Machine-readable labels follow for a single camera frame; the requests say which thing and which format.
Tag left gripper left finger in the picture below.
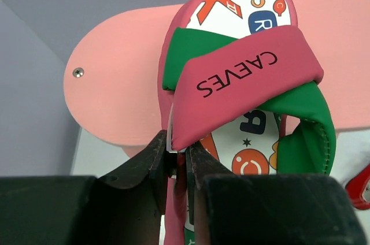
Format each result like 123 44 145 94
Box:
1 131 167 244

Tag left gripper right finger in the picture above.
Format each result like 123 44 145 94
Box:
186 144 367 245

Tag pink sandal one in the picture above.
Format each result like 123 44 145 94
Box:
157 0 336 244

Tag red sneaker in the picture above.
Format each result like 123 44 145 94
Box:
345 165 369 210

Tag pink three-tier shoe shelf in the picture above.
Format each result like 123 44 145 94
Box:
64 0 369 157

